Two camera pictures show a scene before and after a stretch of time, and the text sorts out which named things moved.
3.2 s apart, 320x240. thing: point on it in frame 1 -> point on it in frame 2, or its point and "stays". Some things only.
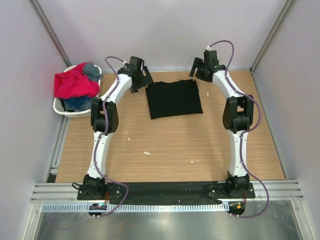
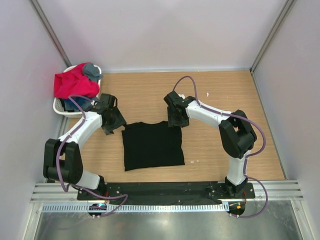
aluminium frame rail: (279, 191) stays
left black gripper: (146, 80) -> (119, 121)
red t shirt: (74, 83) stays
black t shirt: (167, 100) -> (157, 144)
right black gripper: (197, 63) -> (172, 121)
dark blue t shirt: (77, 104) stays
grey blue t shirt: (92, 72) stays
